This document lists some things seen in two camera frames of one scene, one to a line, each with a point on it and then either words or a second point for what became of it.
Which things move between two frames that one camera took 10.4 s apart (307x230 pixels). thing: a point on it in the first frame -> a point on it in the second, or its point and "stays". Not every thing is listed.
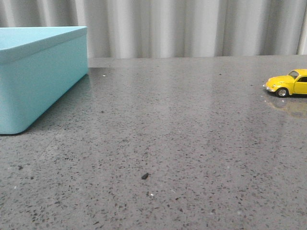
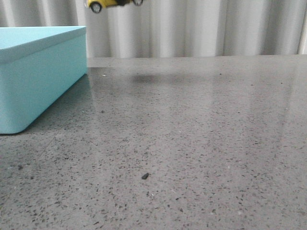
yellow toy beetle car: (295, 82) -> (97, 5)
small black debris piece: (145, 176) stays
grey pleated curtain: (160, 28) stays
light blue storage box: (38, 65) stays
